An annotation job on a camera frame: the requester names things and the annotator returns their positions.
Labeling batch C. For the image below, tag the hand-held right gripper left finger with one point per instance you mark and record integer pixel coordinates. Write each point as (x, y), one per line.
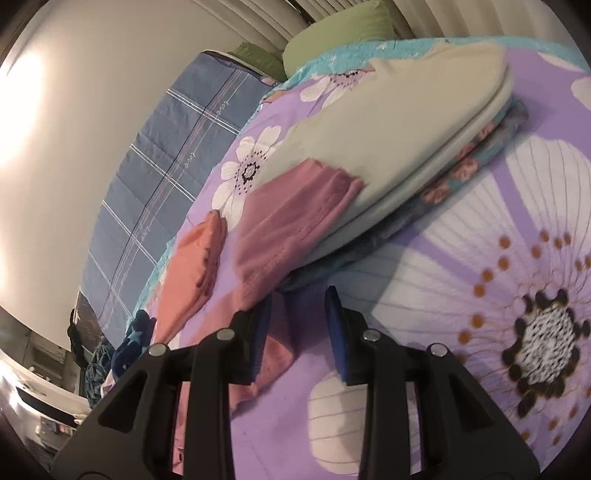
(264, 341)

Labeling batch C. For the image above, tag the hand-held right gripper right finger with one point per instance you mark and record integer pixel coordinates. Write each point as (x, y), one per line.
(336, 332)

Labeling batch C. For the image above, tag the light pink garment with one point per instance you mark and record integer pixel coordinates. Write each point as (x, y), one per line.
(277, 360)

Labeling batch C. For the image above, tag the purple floral bed sheet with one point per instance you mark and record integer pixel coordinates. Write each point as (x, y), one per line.
(415, 369)

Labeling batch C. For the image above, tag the salmon folded garment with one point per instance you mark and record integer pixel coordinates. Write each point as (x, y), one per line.
(189, 272)

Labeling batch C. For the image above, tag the mauve folded garment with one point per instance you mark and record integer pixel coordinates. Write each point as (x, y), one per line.
(286, 221)

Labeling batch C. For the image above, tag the navy star print cloth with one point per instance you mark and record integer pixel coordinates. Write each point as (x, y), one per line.
(131, 346)

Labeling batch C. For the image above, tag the teal knitted cloth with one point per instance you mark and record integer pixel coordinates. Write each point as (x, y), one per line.
(97, 378)

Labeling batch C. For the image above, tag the folded towels stack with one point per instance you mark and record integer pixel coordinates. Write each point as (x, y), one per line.
(392, 129)

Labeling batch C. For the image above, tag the blue floral folded garment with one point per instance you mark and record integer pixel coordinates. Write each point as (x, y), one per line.
(461, 161)

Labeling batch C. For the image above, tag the blue plaid quilt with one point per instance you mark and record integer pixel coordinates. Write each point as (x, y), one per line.
(161, 152)

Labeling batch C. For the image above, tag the dark green pillow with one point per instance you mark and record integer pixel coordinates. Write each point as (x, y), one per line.
(254, 57)

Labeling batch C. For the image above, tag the light green pillow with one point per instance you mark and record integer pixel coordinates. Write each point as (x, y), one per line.
(341, 37)

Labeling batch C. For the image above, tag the white curtain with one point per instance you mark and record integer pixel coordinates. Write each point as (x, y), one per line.
(415, 18)

